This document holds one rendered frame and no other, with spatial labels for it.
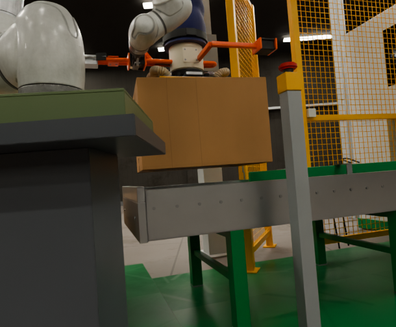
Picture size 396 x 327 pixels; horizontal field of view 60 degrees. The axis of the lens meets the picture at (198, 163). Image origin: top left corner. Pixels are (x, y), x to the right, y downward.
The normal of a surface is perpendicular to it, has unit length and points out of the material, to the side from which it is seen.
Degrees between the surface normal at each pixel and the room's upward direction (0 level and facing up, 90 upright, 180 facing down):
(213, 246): 90
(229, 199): 90
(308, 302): 90
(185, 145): 90
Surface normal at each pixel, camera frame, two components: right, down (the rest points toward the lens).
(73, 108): -0.01, -0.04
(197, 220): 0.29, -0.06
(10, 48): -0.45, 0.00
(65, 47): 0.72, -0.10
